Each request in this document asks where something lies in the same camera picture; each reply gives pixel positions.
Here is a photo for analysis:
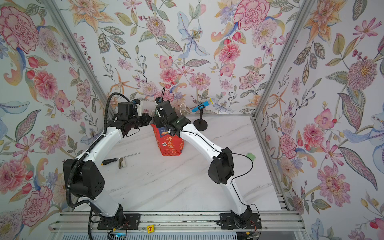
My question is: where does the black handled screwdriver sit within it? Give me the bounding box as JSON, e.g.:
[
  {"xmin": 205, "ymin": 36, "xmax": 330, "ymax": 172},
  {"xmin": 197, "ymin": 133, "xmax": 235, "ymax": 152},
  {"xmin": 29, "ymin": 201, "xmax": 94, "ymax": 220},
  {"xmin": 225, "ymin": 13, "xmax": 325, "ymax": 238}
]
[{"xmin": 101, "ymin": 153, "xmax": 140, "ymax": 166}]

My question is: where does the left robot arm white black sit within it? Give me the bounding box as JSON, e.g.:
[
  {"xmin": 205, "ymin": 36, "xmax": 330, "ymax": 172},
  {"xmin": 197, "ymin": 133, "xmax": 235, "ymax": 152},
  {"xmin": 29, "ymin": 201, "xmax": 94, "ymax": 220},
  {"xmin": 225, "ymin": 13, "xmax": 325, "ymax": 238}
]
[{"xmin": 63, "ymin": 93, "xmax": 152, "ymax": 221}]

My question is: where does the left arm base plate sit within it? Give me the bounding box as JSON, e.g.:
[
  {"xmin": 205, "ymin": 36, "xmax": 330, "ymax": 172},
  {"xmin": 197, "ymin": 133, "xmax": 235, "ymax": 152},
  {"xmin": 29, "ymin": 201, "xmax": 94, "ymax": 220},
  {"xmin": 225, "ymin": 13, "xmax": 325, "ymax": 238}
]
[{"xmin": 97, "ymin": 214, "xmax": 141, "ymax": 231}]

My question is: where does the blue microphone on black stand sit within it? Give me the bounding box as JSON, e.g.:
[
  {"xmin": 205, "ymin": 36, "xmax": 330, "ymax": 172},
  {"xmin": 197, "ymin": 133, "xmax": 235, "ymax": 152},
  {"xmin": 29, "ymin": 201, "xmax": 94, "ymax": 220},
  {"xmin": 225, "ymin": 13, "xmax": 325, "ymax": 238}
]
[{"xmin": 192, "ymin": 98, "xmax": 214, "ymax": 131}]

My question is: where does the aluminium rail frame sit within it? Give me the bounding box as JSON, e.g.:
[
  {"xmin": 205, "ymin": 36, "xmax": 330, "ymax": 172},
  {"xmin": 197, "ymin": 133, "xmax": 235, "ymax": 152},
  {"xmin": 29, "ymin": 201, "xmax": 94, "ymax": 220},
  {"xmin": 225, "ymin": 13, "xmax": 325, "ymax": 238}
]
[{"xmin": 48, "ymin": 211, "xmax": 306, "ymax": 233}]

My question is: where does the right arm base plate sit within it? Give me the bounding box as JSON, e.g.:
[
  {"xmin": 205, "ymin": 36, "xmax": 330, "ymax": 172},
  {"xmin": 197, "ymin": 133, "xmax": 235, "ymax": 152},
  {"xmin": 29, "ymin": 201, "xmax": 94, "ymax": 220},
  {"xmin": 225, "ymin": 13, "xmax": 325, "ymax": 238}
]
[{"xmin": 217, "ymin": 213, "xmax": 262, "ymax": 230}]

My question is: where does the yellow T label tag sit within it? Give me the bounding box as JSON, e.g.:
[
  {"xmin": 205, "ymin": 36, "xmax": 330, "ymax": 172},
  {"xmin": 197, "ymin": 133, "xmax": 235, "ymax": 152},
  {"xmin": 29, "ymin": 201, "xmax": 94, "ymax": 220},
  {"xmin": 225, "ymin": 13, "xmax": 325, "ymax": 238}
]
[{"xmin": 147, "ymin": 225, "xmax": 155, "ymax": 234}]

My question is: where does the red paper bag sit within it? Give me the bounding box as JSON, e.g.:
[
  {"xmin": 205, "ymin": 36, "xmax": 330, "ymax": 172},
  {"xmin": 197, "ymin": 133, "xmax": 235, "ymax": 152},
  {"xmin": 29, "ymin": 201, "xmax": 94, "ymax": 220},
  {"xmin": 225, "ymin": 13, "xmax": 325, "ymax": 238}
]
[{"xmin": 151, "ymin": 108, "xmax": 185, "ymax": 156}]

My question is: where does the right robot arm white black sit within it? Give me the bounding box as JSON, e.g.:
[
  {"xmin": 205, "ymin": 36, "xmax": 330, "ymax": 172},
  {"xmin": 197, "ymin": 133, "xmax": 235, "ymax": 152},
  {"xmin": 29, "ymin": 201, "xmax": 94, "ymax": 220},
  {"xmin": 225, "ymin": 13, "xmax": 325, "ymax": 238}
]
[{"xmin": 155, "ymin": 97, "xmax": 253, "ymax": 229}]

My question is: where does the small metal bracket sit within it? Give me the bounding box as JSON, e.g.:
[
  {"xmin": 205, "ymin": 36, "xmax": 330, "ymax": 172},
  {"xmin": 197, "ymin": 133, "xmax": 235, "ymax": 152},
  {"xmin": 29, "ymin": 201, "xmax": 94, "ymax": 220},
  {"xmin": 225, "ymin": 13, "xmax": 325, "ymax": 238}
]
[{"xmin": 119, "ymin": 158, "xmax": 127, "ymax": 169}]

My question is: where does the small green object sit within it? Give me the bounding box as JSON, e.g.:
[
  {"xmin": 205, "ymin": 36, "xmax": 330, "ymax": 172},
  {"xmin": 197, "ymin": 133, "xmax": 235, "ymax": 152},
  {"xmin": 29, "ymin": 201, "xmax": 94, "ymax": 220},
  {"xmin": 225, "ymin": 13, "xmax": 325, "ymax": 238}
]
[{"xmin": 246, "ymin": 153, "xmax": 256, "ymax": 161}]

